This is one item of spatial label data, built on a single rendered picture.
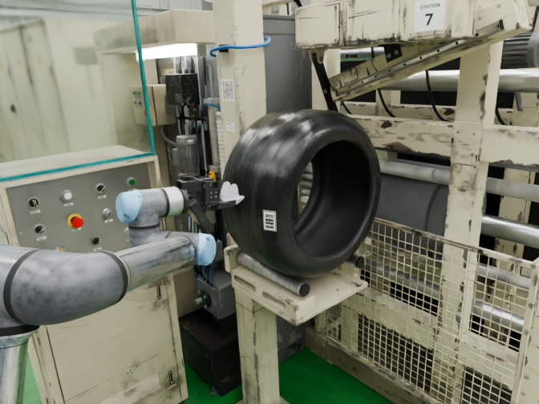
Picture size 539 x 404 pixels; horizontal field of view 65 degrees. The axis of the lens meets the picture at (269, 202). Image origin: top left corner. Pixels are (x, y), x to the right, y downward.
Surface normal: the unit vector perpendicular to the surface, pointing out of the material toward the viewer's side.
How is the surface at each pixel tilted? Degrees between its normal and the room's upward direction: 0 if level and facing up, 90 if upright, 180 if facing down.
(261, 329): 90
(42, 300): 80
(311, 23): 90
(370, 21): 90
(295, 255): 96
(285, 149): 58
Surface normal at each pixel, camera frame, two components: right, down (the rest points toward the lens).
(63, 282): 0.49, -0.27
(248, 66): 0.65, 0.21
